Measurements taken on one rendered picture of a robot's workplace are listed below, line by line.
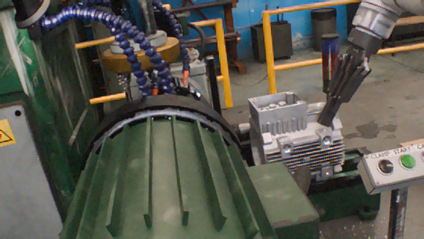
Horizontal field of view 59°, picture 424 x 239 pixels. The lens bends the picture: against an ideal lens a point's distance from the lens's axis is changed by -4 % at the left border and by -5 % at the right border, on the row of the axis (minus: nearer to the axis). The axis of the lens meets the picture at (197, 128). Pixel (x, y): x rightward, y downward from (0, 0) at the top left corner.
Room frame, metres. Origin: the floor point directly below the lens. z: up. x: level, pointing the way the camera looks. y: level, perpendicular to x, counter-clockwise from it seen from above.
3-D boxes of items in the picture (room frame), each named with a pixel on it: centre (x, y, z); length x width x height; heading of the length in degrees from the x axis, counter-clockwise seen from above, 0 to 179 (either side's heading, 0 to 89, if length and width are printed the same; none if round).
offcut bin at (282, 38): (5.64, -1.29, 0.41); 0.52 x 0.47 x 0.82; 92
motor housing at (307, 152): (0.91, -0.24, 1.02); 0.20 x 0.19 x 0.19; 93
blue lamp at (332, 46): (1.22, -0.47, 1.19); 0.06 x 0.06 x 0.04
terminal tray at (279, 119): (0.90, -0.20, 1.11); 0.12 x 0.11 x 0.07; 93
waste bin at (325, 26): (5.74, -2.13, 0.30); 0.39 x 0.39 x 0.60
